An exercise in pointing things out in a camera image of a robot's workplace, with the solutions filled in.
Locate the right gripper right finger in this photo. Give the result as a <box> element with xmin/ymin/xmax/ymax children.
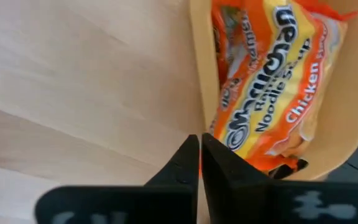
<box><xmin>202</xmin><ymin>133</ymin><xmax>358</xmax><ymax>224</ymax></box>

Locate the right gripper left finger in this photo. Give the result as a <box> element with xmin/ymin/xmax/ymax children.
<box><xmin>34</xmin><ymin>134</ymin><xmax>200</xmax><ymax>224</ymax></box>

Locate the orange chicken ramen noodle pack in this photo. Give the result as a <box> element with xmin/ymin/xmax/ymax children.
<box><xmin>211</xmin><ymin>0</ymin><xmax>262</xmax><ymax>110</ymax></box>
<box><xmin>209</xmin><ymin>0</ymin><xmax>358</xmax><ymax>180</ymax></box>

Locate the yellow plastic tray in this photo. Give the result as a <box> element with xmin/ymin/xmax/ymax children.
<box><xmin>188</xmin><ymin>0</ymin><xmax>358</xmax><ymax>182</ymax></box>

